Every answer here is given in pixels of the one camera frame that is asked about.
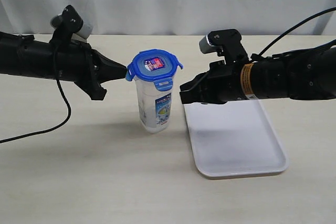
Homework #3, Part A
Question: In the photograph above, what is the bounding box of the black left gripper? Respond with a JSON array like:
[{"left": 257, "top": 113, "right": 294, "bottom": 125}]
[{"left": 56, "top": 40, "right": 127, "bottom": 101}]

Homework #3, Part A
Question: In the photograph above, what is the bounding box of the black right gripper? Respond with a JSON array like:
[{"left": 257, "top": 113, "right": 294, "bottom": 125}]
[{"left": 180, "top": 60, "right": 247, "bottom": 104}]

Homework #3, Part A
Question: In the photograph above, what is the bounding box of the clear plastic tall container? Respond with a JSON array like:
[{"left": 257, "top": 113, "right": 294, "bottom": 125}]
[{"left": 134, "top": 77, "right": 173, "bottom": 133}]

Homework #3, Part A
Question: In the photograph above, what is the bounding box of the blue plastic container lid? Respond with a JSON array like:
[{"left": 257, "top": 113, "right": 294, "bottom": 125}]
[{"left": 125, "top": 49, "right": 183, "bottom": 92}]

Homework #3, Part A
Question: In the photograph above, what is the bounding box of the stainless steel cup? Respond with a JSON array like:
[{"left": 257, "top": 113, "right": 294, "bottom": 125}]
[{"left": 50, "top": 14, "right": 62, "bottom": 29}]

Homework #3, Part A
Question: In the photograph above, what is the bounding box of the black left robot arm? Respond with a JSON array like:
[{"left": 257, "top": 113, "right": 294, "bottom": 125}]
[{"left": 1, "top": 33, "right": 127, "bottom": 101}]

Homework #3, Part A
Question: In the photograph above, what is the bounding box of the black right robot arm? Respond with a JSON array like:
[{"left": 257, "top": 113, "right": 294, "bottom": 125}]
[{"left": 180, "top": 40, "right": 335, "bottom": 104}]

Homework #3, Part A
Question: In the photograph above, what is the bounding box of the white rectangular plastic tray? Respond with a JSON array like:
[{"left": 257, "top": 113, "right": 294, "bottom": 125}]
[{"left": 184, "top": 100, "right": 289, "bottom": 179}]

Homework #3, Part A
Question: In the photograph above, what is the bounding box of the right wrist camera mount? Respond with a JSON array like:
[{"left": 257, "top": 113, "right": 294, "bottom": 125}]
[{"left": 199, "top": 29, "right": 249, "bottom": 65}]

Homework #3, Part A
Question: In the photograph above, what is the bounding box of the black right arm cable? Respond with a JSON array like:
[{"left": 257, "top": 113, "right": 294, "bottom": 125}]
[{"left": 250, "top": 7, "right": 336, "bottom": 59}]

